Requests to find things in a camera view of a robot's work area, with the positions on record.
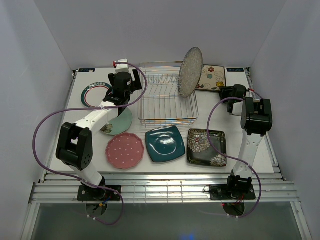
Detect wire dish rack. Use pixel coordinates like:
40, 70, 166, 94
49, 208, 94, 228
138, 61, 199, 127

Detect speckled round plate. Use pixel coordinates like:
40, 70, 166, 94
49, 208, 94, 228
178, 47, 203, 98

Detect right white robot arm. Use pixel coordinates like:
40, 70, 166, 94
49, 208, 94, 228
219, 84, 273, 200

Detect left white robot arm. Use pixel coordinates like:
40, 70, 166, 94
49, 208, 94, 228
55, 69, 142, 200

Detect cream floral square plate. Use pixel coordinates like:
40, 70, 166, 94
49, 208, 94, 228
196, 64, 226, 92

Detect right blue table label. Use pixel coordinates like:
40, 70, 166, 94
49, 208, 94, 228
226, 67, 245, 73

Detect blue table label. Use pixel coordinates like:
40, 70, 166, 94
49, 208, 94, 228
78, 68, 96, 73
226, 67, 245, 73

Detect white plate green rim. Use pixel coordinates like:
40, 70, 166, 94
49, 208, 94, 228
80, 82, 111, 108

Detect left blue table label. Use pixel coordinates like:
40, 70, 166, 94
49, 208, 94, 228
78, 68, 96, 73

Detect mint green flower plate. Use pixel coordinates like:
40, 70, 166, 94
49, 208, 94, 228
100, 108, 133, 136

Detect pink dotted plate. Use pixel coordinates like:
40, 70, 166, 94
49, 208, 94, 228
105, 132, 145, 170

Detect teal square plate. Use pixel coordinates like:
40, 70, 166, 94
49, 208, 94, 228
145, 125, 186, 163

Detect black floral square plate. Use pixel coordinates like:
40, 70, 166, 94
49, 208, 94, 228
187, 128, 227, 167

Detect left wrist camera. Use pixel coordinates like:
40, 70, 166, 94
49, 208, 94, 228
113, 58, 130, 74

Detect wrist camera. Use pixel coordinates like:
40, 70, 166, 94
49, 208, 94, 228
231, 99, 260, 116
113, 58, 130, 74

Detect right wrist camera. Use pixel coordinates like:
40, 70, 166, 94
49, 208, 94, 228
231, 99, 260, 116

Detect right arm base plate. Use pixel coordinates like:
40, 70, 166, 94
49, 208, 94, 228
203, 184, 256, 201

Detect aluminium frame rails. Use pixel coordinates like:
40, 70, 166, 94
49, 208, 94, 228
30, 67, 300, 204

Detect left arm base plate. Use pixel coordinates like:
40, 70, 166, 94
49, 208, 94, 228
76, 185, 121, 202

